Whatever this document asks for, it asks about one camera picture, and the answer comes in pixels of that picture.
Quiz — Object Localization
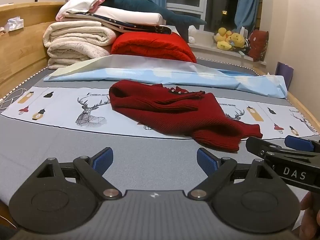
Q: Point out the light blue duvet cover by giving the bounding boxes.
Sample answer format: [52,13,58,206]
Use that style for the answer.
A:
[44,54,287,98]

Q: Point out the navy dotted cloth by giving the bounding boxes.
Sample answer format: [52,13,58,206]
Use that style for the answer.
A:
[96,15,173,35]

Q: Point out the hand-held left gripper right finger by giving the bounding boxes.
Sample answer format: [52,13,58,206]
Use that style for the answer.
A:
[186,147,275,202]

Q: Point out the person's right hand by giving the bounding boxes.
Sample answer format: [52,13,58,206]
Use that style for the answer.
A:
[299,192,320,240]

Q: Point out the red dotted cushion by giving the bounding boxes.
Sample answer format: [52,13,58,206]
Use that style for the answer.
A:
[247,29,269,62]

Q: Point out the white tissue pack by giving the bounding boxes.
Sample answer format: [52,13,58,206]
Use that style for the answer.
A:
[4,16,25,32]

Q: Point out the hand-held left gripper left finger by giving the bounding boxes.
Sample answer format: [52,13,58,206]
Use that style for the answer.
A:
[35,147,123,201]

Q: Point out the white cable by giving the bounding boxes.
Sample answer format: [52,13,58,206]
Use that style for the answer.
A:
[0,89,27,113]

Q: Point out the blue shark plush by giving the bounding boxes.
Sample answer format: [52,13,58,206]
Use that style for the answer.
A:
[102,0,207,42]

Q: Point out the pink and white garment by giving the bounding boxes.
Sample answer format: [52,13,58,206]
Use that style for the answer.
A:
[55,0,106,22]

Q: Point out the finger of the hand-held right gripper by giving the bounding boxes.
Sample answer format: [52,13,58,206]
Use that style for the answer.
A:
[285,135,320,153]
[245,136,283,161]

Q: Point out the dark red knit sweater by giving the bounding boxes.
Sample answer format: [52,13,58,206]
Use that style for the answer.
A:
[109,79,263,152]

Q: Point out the folded red blanket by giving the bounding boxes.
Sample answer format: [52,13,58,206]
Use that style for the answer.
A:
[110,32,197,63]

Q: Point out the folded cream blanket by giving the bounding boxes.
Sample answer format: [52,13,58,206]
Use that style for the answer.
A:
[43,21,118,70]

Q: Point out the folded white quilt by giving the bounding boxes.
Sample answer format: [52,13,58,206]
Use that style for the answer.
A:
[62,5,167,27]

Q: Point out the yellow plush toy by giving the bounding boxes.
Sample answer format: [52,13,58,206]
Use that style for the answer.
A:
[230,33,246,48]
[214,27,234,51]

